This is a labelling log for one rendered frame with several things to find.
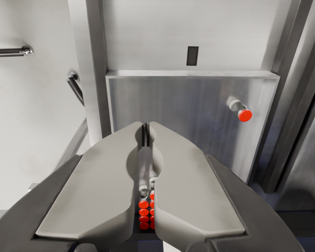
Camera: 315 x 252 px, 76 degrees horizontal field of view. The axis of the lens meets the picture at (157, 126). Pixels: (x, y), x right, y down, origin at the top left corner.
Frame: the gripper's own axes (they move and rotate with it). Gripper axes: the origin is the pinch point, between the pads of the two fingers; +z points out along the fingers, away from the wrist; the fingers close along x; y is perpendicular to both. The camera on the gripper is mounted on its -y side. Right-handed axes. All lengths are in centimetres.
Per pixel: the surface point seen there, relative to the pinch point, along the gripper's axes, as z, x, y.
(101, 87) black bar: 19.6, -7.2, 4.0
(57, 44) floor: 110, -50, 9
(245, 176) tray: 18.7, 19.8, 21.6
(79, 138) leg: 67, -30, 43
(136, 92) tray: 21.4, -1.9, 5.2
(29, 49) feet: 108, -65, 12
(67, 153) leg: 55, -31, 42
